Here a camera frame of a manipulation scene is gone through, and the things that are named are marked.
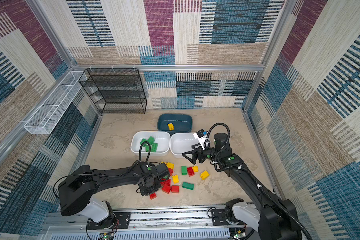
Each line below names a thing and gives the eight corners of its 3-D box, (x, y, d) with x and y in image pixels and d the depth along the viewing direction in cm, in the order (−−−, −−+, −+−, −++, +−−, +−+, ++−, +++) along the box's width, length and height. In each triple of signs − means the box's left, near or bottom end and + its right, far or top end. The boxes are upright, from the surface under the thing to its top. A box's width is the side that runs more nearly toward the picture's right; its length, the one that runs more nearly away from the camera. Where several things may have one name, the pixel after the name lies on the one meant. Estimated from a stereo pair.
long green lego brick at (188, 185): (181, 187, 85) (181, 186, 83) (182, 182, 86) (182, 181, 85) (193, 190, 83) (193, 189, 82) (194, 185, 85) (194, 184, 84)
